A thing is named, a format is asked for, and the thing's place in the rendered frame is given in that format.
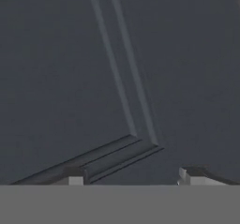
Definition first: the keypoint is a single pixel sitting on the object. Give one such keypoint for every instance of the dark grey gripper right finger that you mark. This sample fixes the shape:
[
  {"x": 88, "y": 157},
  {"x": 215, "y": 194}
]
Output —
[{"x": 196, "y": 172}]

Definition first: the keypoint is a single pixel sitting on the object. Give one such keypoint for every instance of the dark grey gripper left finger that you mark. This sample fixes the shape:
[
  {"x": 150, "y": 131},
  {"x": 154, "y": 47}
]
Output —
[{"x": 74, "y": 172}]

